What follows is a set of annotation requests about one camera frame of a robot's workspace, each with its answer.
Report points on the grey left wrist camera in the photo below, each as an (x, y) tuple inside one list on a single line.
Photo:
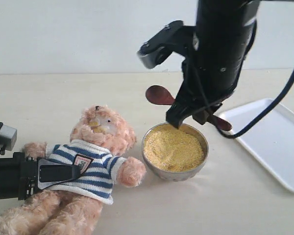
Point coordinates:
[(8, 137)]

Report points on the white rectangular plastic tray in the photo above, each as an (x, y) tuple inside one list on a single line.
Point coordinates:
[(271, 143)]

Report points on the metal bowl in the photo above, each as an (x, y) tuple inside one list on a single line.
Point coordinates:
[(177, 176)]

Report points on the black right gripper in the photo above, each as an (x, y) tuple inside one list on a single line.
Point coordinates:
[(211, 70)]

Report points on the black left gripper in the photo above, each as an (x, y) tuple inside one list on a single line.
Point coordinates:
[(18, 177)]

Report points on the beige teddy bear striped shirt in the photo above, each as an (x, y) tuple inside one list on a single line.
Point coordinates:
[(97, 145)]

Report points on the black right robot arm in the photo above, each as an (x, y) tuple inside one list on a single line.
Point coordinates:
[(228, 14)]

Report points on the yellow millet grains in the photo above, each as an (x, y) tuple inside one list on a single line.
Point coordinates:
[(174, 151)]

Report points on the dark red wooden spoon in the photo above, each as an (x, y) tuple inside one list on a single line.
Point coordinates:
[(159, 95)]

